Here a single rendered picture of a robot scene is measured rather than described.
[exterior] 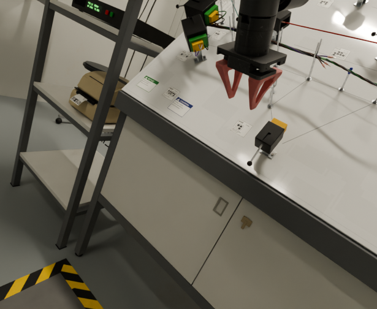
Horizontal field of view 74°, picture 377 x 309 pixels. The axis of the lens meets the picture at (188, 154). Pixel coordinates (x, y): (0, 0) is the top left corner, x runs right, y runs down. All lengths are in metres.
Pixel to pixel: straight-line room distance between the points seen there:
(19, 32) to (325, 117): 2.77
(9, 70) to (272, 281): 2.90
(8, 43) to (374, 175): 2.96
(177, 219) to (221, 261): 0.20
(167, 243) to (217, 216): 0.25
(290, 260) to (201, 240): 0.28
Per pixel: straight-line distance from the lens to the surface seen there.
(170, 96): 0.90
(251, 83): 0.43
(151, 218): 0.99
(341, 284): 0.78
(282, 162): 0.73
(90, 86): 1.24
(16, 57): 3.10
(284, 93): 0.86
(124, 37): 1.01
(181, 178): 0.86
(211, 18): 0.96
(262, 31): 0.43
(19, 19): 3.04
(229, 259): 0.85
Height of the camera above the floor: 1.08
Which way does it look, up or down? 20 degrees down
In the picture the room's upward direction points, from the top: 25 degrees clockwise
